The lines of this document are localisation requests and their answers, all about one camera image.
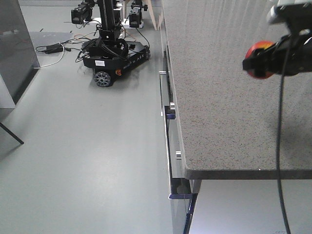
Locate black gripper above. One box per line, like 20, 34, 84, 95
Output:
242, 29, 312, 78

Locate red yellow apple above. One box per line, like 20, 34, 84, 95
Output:
245, 40, 274, 79

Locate grey speckled kitchen counter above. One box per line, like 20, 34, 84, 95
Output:
162, 0, 312, 234

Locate black wheeled mobile robot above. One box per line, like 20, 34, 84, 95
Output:
71, 0, 151, 87

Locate dark grey cabinet left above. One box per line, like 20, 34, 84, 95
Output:
0, 0, 39, 110

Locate black chair leg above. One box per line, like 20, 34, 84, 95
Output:
0, 122, 24, 145

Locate black hanging cable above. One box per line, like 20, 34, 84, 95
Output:
276, 36, 292, 234

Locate white cable on floor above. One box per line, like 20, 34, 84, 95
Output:
39, 45, 66, 68

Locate black power adapter with cable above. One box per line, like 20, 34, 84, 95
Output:
35, 42, 71, 54

